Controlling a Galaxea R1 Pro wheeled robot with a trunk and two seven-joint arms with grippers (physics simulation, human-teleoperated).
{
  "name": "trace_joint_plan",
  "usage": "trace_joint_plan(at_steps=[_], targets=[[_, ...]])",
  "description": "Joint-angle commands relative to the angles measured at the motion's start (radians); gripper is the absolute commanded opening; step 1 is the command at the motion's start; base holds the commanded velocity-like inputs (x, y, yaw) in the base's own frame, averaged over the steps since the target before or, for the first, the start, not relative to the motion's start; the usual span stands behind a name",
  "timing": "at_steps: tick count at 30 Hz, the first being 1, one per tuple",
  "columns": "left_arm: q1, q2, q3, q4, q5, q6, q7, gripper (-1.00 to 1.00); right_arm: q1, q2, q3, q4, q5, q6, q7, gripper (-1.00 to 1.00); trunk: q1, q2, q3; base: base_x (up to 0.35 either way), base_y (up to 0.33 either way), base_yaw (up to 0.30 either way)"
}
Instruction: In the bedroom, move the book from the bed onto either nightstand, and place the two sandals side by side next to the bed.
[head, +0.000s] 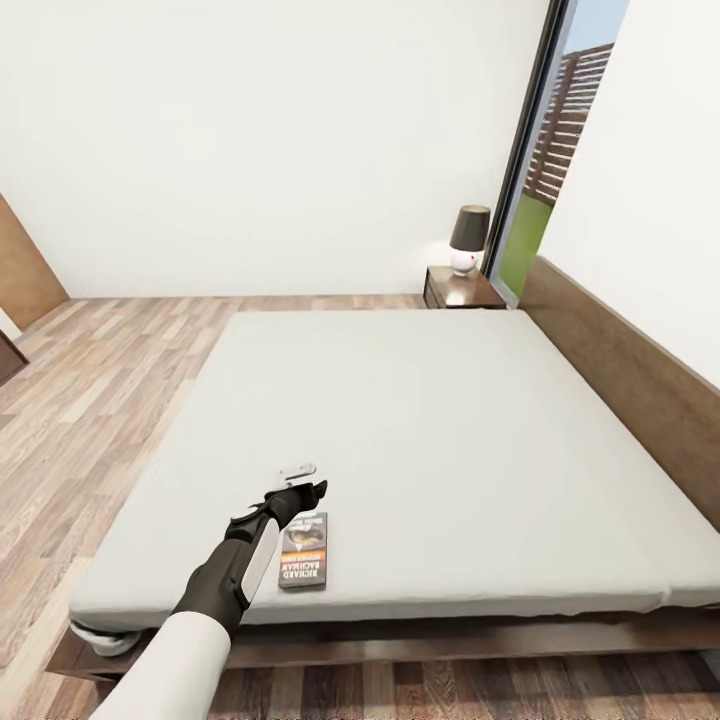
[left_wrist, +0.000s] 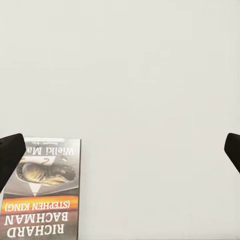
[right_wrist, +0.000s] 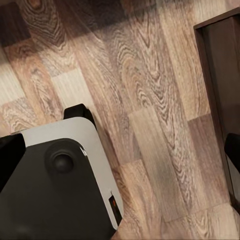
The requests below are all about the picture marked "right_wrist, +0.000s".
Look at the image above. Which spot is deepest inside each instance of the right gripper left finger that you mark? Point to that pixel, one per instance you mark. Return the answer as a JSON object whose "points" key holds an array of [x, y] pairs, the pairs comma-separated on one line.
{"points": [[12, 150]]}

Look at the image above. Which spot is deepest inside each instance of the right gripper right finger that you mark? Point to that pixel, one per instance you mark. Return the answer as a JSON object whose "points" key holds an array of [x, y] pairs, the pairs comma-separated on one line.
{"points": [[232, 149]]}

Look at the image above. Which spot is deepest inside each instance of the nightstand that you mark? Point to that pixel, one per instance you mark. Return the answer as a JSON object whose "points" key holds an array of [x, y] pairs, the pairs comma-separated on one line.
{"points": [[218, 44]]}

